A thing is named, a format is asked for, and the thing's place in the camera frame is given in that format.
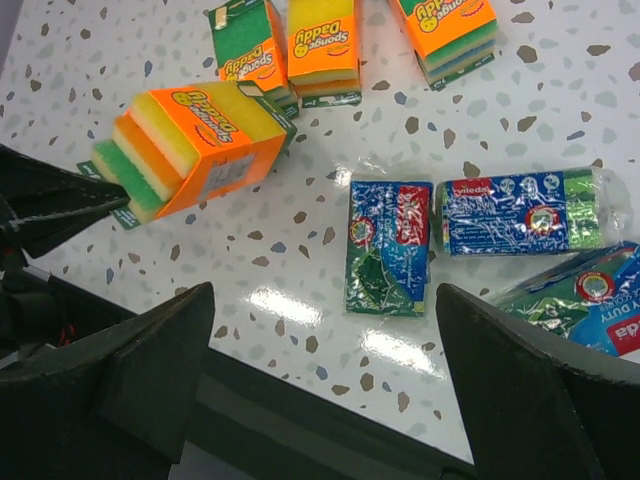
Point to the yellow top sponge box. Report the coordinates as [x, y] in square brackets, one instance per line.
[324, 52]

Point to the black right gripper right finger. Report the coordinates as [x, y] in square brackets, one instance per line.
[535, 405]

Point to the blue Vileda pack right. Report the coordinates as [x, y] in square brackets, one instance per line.
[591, 299]

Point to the blue Vileda pack left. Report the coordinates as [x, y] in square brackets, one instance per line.
[388, 245]

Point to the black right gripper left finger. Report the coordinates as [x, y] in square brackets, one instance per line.
[115, 404]

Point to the green top sponge box right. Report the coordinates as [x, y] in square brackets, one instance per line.
[449, 38]

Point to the orange three sponge pack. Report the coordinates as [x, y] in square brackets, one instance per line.
[176, 147]

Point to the blue vileda pack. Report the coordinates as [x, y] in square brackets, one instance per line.
[388, 245]
[591, 299]
[546, 212]

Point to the green top sponge box left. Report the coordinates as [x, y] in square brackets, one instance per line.
[249, 44]

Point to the green sponge box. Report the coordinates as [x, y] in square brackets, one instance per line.
[449, 38]
[249, 44]

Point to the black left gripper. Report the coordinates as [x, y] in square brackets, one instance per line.
[60, 325]

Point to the blue Vileda pack middle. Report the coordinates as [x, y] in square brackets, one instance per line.
[546, 212]

